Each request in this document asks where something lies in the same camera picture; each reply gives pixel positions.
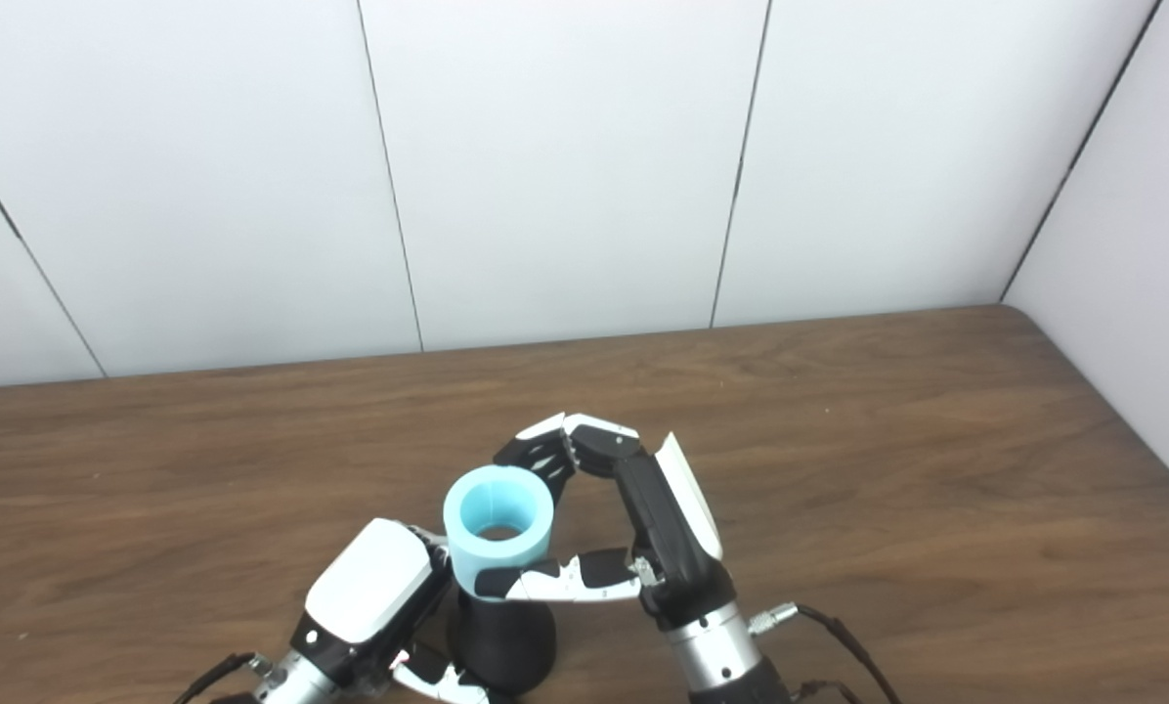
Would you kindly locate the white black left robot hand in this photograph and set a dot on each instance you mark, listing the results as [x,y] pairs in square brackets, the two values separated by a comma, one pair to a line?
[369,582]

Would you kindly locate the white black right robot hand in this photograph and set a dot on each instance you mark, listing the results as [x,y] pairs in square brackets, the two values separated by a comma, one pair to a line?
[668,533]

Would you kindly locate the black flared nozzle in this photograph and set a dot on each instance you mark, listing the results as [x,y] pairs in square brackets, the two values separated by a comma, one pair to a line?
[501,640]

